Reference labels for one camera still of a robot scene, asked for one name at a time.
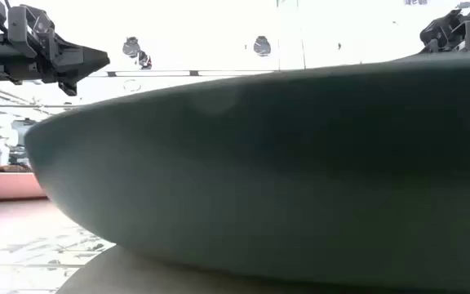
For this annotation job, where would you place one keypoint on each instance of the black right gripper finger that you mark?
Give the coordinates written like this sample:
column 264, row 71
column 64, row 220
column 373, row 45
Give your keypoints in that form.
column 435, row 32

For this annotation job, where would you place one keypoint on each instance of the small dark background object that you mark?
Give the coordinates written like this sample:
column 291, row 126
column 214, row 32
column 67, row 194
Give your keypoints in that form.
column 144, row 60

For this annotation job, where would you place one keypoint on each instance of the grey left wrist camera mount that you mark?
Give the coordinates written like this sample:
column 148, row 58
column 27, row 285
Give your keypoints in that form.
column 20, row 28

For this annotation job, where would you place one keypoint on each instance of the dark grey plate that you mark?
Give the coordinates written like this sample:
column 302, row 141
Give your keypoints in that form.
column 259, row 163

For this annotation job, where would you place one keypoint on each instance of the white blurred figure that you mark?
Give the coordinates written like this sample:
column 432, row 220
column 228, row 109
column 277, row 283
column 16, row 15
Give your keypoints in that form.
column 0, row 136

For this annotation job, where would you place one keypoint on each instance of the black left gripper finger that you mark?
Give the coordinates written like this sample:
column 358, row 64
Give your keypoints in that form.
column 94, row 61
column 68, row 87

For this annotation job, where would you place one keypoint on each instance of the grey round background object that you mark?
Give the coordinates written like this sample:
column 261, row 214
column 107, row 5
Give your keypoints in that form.
column 262, row 45
column 131, row 47

